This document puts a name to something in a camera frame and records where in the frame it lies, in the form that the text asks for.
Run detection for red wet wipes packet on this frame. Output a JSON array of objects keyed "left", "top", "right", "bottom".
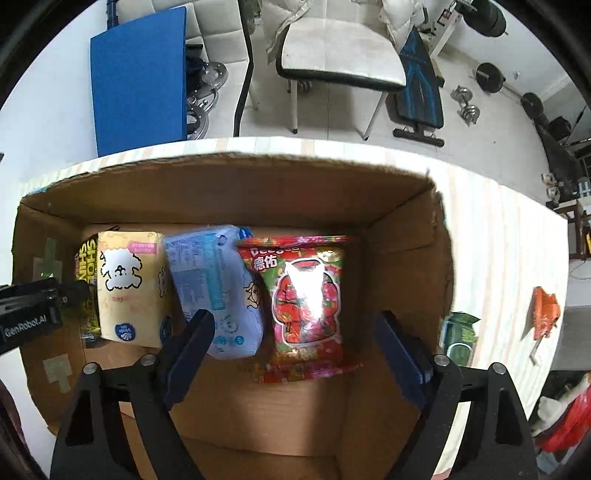
[{"left": 235, "top": 235, "right": 364, "bottom": 385}]

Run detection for orange packet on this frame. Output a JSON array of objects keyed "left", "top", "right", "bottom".
[{"left": 525, "top": 286, "right": 562, "bottom": 343}]

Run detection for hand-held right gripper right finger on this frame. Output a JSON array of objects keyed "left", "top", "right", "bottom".
[{"left": 375, "top": 311, "right": 539, "bottom": 480}]

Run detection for blue foam board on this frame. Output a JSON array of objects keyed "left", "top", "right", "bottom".
[{"left": 89, "top": 6, "right": 189, "bottom": 158}]

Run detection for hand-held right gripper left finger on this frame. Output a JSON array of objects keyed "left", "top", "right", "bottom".
[{"left": 50, "top": 309, "right": 216, "bottom": 480}]

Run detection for black weight plate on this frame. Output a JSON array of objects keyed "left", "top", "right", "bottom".
[
  {"left": 520, "top": 92, "right": 546, "bottom": 119},
  {"left": 475, "top": 62, "right": 507, "bottom": 93}
]

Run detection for yellow tissue packet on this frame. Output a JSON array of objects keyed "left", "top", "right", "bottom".
[{"left": 95, "top": 230, "right": 175, "bottom": 350}]

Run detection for small wooden stool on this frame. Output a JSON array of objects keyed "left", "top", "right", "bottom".
[{"left": 553, "top": 198, "right": 591, "bottom": 260}]

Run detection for green packet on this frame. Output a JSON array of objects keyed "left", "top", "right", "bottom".
[{"left": 438, "top": 312, "right": 481, "bottom": 368}]

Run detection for black and yellow snack packet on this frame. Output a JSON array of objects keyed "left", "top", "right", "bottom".
[{"left": 74, "top": 232, "right": 103, "bottom": 343}]

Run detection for chrome dumbbell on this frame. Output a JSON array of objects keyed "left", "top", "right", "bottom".
[{"left": 451, "top": 85, "right": 481, "bottom": 126}]

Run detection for stack of chrome weight plates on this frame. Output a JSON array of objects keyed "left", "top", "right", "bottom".
[{"left": 187, "top": 60, "right": 230, "bottom": 140}]

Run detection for cardboard box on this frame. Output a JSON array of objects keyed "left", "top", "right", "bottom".
[{"left": 11, "top": 152, "right": 456, "bottom": 480}]

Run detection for light blue tissue packet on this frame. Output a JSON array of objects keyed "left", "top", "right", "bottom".
[{"left": 164, "top": 224, "right": 267, "bottom": 360}]

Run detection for red cloth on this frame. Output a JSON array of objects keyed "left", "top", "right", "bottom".
[{"left": 536, "top": 374, "right": 591, "bottom": 454}]

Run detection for black metal pole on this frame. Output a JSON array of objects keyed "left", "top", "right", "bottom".
[{"left": 233, "top": 0, "right": 257, "bottom": 138}]

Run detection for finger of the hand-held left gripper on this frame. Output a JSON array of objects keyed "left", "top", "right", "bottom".
[{"left": 42, "top": 278, "right": 92, "bottom": 308}]

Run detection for black and blue weight bench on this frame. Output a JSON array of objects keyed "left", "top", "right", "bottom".
[{"left": 392, "top": 28, "right": 447, "bottom": 148}]

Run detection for white jacket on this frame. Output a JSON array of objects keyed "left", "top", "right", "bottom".
[{"left": 380, "top": 0, "right": 426, "bottom": 45}]

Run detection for white padded chair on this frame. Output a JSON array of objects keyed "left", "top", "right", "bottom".
[{"left": 265, "top": 0, "right": 408, "bottom": 142}]

